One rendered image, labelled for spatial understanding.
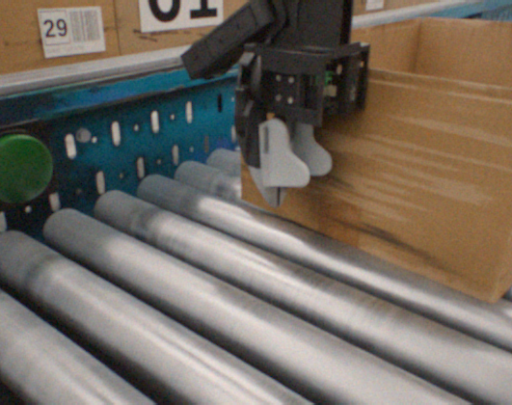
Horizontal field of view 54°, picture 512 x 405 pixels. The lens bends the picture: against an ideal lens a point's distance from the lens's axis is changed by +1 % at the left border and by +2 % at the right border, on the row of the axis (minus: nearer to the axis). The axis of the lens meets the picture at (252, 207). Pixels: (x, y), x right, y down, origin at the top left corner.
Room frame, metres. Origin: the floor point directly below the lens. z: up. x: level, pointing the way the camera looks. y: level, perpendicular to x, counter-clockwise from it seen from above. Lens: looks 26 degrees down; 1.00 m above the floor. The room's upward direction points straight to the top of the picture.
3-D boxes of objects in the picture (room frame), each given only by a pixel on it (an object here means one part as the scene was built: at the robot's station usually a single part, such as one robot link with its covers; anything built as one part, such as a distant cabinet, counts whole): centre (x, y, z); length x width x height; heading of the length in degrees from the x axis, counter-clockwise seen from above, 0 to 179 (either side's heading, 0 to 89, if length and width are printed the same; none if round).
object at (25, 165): (0.47, 0.23, 0.81); 0.07 x 0.01 x 0.07; 141
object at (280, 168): (0.41, -0.03, 0.84); 0.06 x 0.03 x 0.09; 51
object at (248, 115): (0.42, -0.01, 0.88); 0.05 x 0.02 x 0.09; 141
